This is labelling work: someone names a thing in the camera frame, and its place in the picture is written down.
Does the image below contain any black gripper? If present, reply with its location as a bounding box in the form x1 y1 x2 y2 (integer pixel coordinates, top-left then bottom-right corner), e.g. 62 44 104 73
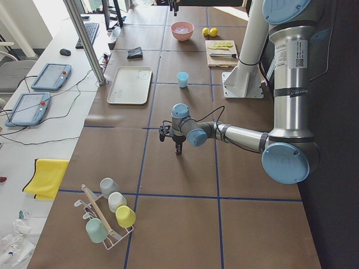
169 0 179 16
173 136 185 155

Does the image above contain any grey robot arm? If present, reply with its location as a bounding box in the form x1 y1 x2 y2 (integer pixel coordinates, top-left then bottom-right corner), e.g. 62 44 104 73
159 1 325 184

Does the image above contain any pink bowl of ice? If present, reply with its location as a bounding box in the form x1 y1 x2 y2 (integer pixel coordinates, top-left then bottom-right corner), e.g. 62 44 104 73
171 21 194 41

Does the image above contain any light blue plastic cup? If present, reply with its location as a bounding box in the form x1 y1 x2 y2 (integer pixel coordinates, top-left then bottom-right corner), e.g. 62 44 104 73
177 72 189 88

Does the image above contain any grey cup on rack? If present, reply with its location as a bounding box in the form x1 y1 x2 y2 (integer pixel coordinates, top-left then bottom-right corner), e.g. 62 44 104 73
100 178 119 199

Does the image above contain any white cup on rack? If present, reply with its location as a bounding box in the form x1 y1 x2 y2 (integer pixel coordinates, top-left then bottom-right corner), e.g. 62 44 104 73
108 192 127 213

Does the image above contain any yellow cup on rack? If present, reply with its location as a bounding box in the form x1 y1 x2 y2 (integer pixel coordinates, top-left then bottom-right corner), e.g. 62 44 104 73
116 205 136 228

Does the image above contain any mint green cup on rack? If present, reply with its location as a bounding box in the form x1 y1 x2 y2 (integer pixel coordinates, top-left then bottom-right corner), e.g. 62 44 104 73
86 218 108 243

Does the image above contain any whole lemon near bowl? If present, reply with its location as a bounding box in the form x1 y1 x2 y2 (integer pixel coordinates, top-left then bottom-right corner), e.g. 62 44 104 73
202 27 210 36

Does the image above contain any whole lemon far side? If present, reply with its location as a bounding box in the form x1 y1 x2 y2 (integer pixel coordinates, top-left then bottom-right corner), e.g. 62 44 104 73
209 27 218 38

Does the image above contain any yellow plastic knife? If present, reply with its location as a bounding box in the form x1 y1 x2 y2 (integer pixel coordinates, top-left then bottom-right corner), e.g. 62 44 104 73
207 47 229 50

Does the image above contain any grey folded cloth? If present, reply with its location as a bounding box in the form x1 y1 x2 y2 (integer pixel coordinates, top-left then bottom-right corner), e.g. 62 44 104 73
127 47 143 59

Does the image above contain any lemon slices row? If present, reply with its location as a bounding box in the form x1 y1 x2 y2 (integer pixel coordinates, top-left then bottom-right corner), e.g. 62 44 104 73
213 42 233 48

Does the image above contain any wooden cutting board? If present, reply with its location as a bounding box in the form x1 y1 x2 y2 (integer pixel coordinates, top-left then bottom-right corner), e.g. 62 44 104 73
205 40 238 67

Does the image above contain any cream bear tray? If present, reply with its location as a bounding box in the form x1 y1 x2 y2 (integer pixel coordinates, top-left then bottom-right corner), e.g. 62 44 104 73
107 66 152 105

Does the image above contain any black keyboard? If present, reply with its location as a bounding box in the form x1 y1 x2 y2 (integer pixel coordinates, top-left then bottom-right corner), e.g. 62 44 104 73
75 22 99 49

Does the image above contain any black computer mouse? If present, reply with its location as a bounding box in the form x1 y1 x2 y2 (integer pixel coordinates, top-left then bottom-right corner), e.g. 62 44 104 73
59 48 71 57

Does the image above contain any far blue teach pendant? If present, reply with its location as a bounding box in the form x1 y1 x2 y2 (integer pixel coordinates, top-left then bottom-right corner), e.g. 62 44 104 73
31 63 72 91

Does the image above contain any blue teach pendant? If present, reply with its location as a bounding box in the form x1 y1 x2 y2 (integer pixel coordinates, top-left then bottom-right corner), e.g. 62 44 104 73
31 63 72 91
5 92 51 127

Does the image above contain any yellow folded cloth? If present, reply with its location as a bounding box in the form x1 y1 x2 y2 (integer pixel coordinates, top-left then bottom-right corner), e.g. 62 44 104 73
22 159 69 200

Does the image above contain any near blue teach pendant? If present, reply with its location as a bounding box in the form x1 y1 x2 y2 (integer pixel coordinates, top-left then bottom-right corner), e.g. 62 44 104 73
5 92 51 127

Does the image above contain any crumpled white paper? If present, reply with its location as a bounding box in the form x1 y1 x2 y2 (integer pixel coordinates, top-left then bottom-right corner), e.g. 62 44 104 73
1 219 35 268

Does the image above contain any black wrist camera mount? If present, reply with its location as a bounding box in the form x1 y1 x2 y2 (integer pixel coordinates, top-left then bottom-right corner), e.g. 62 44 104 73
159 120 173 142

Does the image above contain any steel handled knife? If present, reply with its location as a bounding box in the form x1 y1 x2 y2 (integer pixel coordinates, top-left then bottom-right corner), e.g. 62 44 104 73
209 53 237 59

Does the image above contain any aluminium frame post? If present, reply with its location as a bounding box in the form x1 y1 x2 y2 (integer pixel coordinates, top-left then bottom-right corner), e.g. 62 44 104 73
63 0 105 85

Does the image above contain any white wire cup rack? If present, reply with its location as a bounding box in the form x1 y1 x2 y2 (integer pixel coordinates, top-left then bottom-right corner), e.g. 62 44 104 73
73 196 134 250

